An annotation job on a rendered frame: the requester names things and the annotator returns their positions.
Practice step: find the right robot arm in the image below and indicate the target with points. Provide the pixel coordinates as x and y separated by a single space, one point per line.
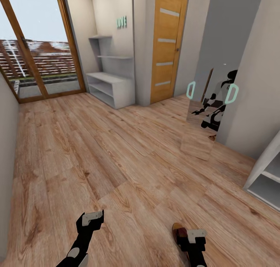
194 244

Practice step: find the sandal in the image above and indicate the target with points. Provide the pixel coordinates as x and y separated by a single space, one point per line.
182 233

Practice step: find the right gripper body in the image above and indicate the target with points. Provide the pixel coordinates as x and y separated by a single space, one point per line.
199 246

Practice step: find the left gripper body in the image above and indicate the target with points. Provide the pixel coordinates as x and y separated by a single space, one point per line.
93 225

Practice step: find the decorative sign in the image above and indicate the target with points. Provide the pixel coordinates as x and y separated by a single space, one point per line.
121 21

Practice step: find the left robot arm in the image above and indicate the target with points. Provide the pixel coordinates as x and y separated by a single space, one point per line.
86 224

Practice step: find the door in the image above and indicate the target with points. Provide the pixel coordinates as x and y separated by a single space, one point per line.
168 26
38 57

